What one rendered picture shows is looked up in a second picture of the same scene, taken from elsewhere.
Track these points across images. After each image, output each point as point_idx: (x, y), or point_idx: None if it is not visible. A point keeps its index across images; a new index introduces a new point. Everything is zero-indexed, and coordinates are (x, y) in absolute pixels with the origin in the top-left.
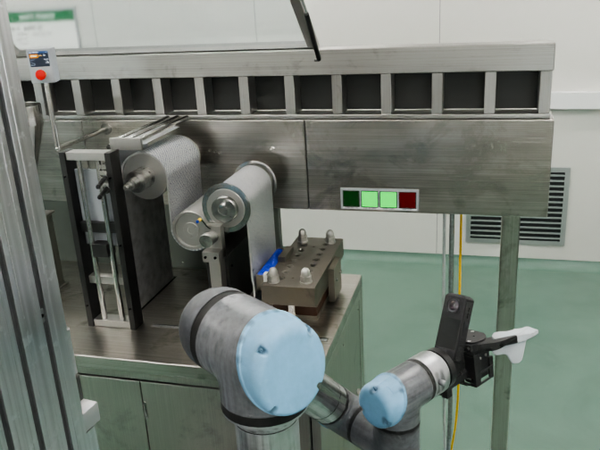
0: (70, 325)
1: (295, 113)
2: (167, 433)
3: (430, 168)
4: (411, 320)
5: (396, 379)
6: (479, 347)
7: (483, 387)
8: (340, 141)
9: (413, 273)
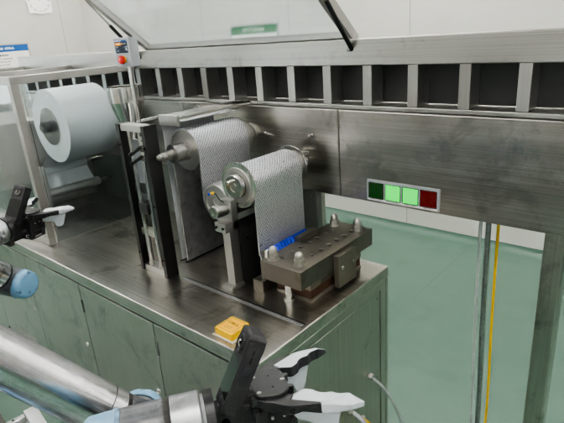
0: (131, 264)
1: (331, 103)
2: (171, 372)
3: (453, 168)
4: (504, 312)
5: (114, 421)
6: (263, 405)
7: (551, 397)
8: (368, 133)
9: (528, 268)
